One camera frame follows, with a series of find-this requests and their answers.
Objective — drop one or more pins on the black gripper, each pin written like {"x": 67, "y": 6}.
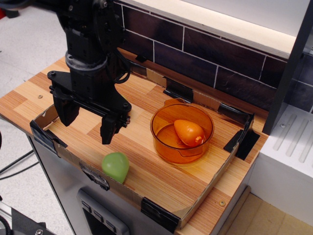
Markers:
{"x": 92, "y": 87}

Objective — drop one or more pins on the orange toy carrot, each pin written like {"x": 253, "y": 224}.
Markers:
{"x": 190, "y": 133}

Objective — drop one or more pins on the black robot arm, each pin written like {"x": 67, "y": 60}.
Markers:
{"x": 92, "y": 30}

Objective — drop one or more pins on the cardboard fence with black tape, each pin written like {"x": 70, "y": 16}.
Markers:
{"x": 72, "y": 156}

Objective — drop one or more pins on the orange transparent plastic pot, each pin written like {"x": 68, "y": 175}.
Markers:
{"x": 167, "y": 143}

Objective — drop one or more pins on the green toy pear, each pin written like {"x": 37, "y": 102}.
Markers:
{"x": 116, "y": 166}

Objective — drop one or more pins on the grey control panel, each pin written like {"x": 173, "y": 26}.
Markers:
{"x": 100, "y": 220}

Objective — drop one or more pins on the black clamp with screw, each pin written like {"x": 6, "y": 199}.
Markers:
{"x": 13, "y": 222}

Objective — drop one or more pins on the white toy sink drainboard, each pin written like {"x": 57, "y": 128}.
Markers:
{"x": 291, "y": 141}

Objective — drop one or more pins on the dark grey vertical post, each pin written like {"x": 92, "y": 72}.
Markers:
{"x": 302, "y": 46}

